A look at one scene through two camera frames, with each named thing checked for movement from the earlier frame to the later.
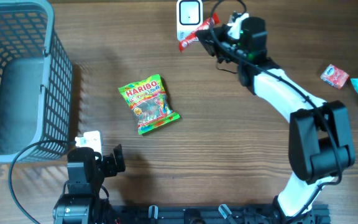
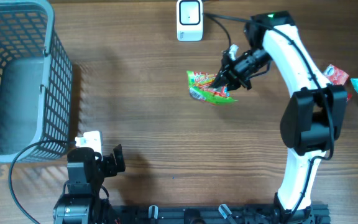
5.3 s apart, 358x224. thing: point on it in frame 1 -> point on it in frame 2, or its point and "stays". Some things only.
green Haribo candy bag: [149, 102] -> [201, 88]
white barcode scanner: [189, 16] stays
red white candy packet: [335, 76] stays
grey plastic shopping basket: [26, 83] stays
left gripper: [109, 160] stays
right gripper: [211, 42] -> [229, 74]
